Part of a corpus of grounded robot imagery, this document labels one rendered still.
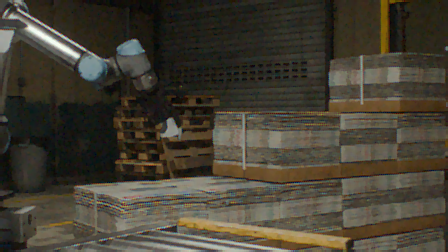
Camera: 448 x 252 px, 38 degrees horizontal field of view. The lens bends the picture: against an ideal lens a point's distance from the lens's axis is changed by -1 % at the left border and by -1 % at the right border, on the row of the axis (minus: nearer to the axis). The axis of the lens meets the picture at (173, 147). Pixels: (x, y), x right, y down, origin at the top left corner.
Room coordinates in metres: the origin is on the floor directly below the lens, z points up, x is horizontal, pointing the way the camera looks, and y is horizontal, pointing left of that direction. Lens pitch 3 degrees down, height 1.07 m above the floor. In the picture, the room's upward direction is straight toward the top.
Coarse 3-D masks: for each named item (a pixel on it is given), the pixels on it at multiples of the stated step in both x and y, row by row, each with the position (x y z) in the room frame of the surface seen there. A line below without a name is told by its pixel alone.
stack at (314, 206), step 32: (96, 192) 1.98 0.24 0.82; (128, 192) 1.95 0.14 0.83; (160, 192) 1.94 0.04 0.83; (192, 192) 1.94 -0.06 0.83; (224, 192) 2.00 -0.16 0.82; (256, 192) 2.06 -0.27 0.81; (288, 192) 2.14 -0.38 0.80; (320, 192) 2.21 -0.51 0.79; (352, 192) 2.30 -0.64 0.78; (384, 192) 2.39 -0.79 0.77; (96, 224) 1.97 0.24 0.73; (128, 224) 1.82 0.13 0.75; (256, 224) 2.06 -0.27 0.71; (288, 224) 2.14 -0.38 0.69; (320, 224) 2.21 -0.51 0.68; (352, 224) 2.29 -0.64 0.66
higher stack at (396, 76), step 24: (336, 72) 2.70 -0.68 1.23; (360, 72) 2.59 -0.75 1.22; (384, 72) 2.49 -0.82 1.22; (408, 72) 2.46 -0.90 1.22; (432, 72) 2.53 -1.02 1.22; (336, 96) 2.70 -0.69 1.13; (360, 96) 2.59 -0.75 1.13; (384, 96) 2.49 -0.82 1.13; (408, 96) 2.45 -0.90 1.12; (432, 96) 2.52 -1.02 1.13; (408, 120) 2.45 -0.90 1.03; (432, 120) 2.52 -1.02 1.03; (408, 144) 2.45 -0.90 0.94; (432, 144) 2.53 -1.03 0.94; (408, 192) 2.45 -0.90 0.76; (432, 192) 2.53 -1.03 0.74; (408, 216) 2.44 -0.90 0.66; (432, 216) 2.52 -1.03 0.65; (408, 240) 2.45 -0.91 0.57; (432, 240) 2.53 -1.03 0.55
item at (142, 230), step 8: (160, 224) 1.54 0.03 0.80; (168, 224) 1.54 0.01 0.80; (112, 232) 1.44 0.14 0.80; (120, 232) 1.44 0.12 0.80; (128, 232) 1.44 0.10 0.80; (136, 232) 1.44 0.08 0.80; (144, 232) 1.45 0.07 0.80; (176, 232) 1.54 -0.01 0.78; (72, 240) 1.35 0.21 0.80; (80, 240) 1.35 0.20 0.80; (88, 240) 1.35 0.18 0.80; (96, 240) 1.35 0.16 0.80; (104, 240) 1.36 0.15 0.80; (32, 248) 1.27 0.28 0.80; (40, 248) 1.27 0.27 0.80; (48, 248) 1.27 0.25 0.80; (56, 248) 1.27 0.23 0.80; (72, 248) 1.29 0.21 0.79; (80, 248) 1.31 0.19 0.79
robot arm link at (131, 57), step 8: (128, 40) 2.06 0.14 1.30; (136, 40) 2.02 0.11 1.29; (120, 48) 2.01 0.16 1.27; (128, 48) 2.00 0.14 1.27; (136, 48) 2.01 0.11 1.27; (120, 56) 2.02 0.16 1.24; (128, 56) 2.01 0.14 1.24; (136, 56) 2.01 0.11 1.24; (144, 56) 2.03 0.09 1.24; (120, 64) 2.02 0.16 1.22; (128, 64) 2.02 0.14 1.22; (136, 64) 2.01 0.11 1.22; (144, 64) 2.02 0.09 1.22; (128, 72) 2.03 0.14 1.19; (136, 72) 2.02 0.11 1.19; (144, 72) 2.02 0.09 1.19
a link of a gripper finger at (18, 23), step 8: (0, 24) 1.15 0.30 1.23; (8, 24) 1.15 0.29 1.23; (16, 24) 1.14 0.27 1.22; (24, 24) 1.14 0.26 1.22; (0, 32) 1.16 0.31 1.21; (8, 32) 1.15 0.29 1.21; (0, 40) 1.16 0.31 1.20; (8, 40) 1.15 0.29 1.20; (0, 48) 1.16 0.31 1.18; (8, 48) 1.15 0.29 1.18
